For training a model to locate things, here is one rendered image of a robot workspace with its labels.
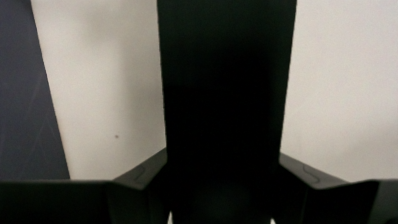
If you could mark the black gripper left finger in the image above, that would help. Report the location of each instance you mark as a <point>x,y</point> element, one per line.
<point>139,196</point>

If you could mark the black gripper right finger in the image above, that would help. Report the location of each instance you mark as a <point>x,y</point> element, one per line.
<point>307,195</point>

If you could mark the dark grey rectangular panel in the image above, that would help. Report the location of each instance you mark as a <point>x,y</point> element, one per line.
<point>31,147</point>

